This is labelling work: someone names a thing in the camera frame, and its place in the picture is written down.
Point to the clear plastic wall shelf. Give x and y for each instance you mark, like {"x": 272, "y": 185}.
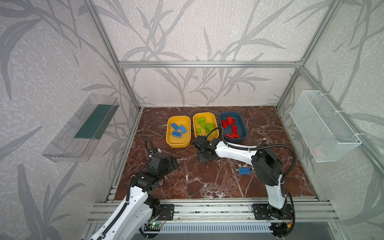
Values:
{"x": 78, "y": 139}

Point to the dark teal plastic bin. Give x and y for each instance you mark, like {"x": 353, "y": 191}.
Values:
{"x": 242, "y": 131}

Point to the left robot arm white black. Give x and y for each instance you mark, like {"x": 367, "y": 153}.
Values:
{"x": 138, "y": 207}

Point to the aluminium front rail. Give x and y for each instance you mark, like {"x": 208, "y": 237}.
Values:
{"x": 239, "y": 210}

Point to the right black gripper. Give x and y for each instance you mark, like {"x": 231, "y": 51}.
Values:
{"x": 204, "y": 154}

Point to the right wiring bundle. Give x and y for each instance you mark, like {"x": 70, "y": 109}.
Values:
{"x": 282, "y": 226}

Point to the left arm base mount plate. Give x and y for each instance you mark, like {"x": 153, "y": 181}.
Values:
{"x": 169, "y": 209}

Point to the yellow plastic bin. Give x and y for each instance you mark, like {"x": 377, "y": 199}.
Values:
{"x": 178, "y": 131}
{"x": 210, "y": 118}

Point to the left circuit board with wires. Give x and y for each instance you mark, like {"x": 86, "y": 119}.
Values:
{"x": 156, "y": 224}

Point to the blue lego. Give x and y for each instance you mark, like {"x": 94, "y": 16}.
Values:
{"x": 244, "y": 171}
{"x": 183, "y": 129}
{"x": 176, "y": 134}
{"x": 175, "y": 126}

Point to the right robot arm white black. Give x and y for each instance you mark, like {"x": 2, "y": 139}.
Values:
{"x": 267, "y": 165}

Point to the white wire mesh basket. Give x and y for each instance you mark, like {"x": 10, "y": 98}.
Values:
{"x": 326, "y": 133}

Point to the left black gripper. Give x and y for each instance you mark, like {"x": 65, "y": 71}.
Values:
{"x": 169, "y": 162}

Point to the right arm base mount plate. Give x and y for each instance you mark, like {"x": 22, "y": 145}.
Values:
{"x": 261, "y": 211}

